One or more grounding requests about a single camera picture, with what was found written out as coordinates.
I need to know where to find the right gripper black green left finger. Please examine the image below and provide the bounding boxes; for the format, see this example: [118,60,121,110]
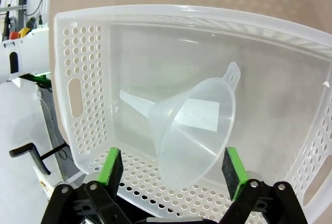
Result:
[38,146,130,224]

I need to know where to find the right gripper black green right finger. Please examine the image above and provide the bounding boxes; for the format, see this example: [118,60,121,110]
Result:
[220,146,309,224]

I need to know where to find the clear plastic funnel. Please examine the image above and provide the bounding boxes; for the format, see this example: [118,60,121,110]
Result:
[119,61,241,190]

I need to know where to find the white perforated basket with label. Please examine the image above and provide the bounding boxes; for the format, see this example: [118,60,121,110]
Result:
[53,5,332,224]

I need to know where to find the red yellow emergency stop button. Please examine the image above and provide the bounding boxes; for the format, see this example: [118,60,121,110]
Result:
[9,26,32,39]

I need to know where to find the black lever handle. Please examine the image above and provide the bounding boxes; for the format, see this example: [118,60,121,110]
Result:
[9,142,68,176]

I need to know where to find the green base bracket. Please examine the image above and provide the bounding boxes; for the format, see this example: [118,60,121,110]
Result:
[19,73,52,86]

